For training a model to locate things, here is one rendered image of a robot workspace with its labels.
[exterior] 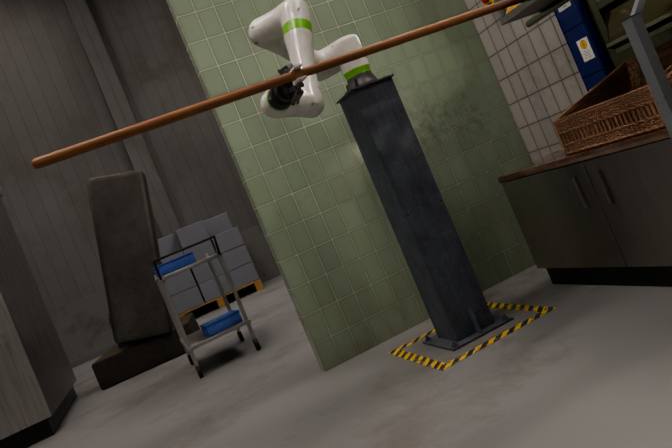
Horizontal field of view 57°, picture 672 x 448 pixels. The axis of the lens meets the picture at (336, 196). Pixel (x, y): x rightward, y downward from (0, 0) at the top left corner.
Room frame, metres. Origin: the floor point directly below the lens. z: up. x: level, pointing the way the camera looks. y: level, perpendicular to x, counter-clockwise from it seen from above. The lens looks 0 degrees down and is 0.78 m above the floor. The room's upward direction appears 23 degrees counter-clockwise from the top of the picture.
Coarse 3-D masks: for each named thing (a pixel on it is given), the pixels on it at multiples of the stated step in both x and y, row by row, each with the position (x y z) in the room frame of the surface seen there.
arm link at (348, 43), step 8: (336, 40) 2.79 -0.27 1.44; (344, 40) 2.76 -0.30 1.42; (352, 40) 2.77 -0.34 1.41; (328, 48) 2.81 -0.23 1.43; (336, 48) 2.78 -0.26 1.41; (344, 48) 2.76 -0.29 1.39; (352, 48) 2.76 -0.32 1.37; (328, 56) 2.80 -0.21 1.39; (344, 64) 2.78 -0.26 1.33; (352, 64) 2.76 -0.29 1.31; (360, 64) 2.76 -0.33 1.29; (368, 64) 2.79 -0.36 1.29; (336, 72) 2.86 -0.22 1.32; (344, 72) 2.79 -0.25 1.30; (352, 72) 2.77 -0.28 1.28; (360, 72) 2.76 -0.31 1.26
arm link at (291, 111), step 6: (264, 96) 2.24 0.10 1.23; (264, 102) 2.23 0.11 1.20; (264, 108) 2.25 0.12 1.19; (270, 108) 2.21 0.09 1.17; (288, 108) 2.24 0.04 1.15; (294, 108) 2.26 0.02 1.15; (270, 114) 2.25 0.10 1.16; (276, 114) 2.24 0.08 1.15; (282, 114) 2.26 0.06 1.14; (288, 114) 2.27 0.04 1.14; (294, 114) 2.28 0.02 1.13
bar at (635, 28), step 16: (560, 0) 2.45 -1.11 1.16; (640, 0) 1.94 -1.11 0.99; (544, 16) 2.57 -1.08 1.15; (640, 16) 1.92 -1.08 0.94; (640, 32) 1.91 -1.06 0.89; (640, 48) 1.92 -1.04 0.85; (640, 64) 1.94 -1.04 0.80; (656, 64) 1.91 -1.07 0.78; (656, 80) 1.91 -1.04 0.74; (656, 96) 1.93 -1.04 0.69
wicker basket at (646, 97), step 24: (624, 72) 2.70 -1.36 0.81; (600, 96) 2.65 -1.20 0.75; (624, 96) 2.18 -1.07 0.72; (648, 96) 2.08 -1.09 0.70; (576, 120) 2.45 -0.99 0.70; (600, 120) 2.33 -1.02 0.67; (624, 120) 2.67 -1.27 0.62; (648, 120) 2.12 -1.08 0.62; (576, 144) 2.50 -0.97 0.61; (600, 144) 2.37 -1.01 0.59
